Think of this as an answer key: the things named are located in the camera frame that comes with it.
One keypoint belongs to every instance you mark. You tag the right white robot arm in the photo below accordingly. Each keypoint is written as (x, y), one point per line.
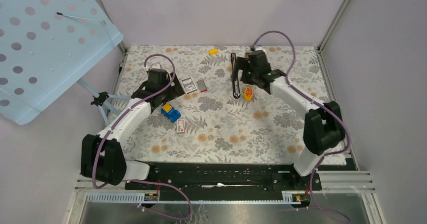
(322, 121)

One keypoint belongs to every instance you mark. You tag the yellow small block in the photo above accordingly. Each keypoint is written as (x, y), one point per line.
(213, 51)

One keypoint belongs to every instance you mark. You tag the blue yellow toy car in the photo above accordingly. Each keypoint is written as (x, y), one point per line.
(170, 112)

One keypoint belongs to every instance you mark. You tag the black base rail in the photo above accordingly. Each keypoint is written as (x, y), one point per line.
(225, 182)

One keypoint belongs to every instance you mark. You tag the floral table mat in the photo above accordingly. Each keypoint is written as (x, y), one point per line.
(265, 130)

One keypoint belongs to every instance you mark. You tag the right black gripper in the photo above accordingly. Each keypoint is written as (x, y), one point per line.
(241, 63)

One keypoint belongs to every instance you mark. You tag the blue perforated stand panel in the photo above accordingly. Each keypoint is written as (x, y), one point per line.
(46, 47)

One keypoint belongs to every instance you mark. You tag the blue playing card box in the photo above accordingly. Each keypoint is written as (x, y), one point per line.
(188, 85)

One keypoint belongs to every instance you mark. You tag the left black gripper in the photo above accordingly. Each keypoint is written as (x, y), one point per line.
(175, 91)

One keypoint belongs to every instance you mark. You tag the yellow butterfly toy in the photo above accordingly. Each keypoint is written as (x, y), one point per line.
(248, 94)

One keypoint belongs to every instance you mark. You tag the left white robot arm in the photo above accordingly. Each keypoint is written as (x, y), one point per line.
(102, 157)

